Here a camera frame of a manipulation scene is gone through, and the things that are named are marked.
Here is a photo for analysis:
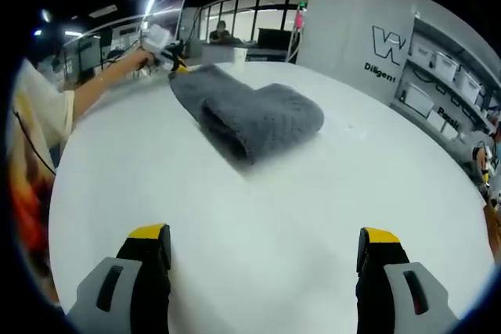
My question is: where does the grey fluffy towel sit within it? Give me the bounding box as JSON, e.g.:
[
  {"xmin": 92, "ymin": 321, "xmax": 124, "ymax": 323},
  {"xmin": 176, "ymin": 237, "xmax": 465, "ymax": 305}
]
[{"xmin": 168, "ymin": 63, "xmax": 326, "ymax": 169}]

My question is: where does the person's left hand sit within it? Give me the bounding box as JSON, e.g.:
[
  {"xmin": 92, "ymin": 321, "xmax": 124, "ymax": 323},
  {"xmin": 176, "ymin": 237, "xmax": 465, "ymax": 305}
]
[{"xmin": 133, "ymin": 48, "xmax": 158, "ymax": 74}]

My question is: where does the large display screen on stand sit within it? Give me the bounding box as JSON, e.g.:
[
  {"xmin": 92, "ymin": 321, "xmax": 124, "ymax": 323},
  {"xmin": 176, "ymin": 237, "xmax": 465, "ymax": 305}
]
[{"xmin": 153, "ymin": 0, "xmax": 189, "ymax": 41}]

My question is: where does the grey office desk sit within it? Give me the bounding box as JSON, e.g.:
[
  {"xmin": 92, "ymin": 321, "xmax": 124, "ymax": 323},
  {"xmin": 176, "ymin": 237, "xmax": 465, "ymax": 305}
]
[{"xmin": 200, "ymin": 41, "xmax": 291, "ymax": 64}]

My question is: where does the black computer monitor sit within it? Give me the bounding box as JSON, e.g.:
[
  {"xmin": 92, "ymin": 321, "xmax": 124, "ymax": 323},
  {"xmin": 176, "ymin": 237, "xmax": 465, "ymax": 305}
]
[{"xmin": 258, "ymin": 27, "xmax": 293, "ymax": 52}]

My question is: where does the metal step ladder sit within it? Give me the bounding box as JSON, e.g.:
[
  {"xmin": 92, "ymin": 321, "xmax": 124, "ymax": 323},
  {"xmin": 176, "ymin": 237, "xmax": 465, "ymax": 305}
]
[{"xmin": 287, "ymin": 6, "xmax": 307, "ymax": 64}]

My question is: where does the brown wooden board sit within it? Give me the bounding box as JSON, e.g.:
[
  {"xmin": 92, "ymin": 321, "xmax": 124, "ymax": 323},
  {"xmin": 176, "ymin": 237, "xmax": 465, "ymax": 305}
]
[{"xmin": 482, "ymin": 199, "xmax": 501, "ymax": 250}]

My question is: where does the grey metal shelf unit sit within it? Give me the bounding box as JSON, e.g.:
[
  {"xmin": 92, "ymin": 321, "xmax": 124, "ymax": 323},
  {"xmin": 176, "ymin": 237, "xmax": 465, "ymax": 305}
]
[{"xmin": 390, "ymin": 16, "xmax": 501, "ymax": 144}]

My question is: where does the group of white storage boxes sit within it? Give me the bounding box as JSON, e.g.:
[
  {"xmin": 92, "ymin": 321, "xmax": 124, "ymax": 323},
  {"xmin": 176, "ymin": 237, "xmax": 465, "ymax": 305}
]
[{"xmin": 402, "ymin": 41, "xmax": 483, "ymax": 132}]

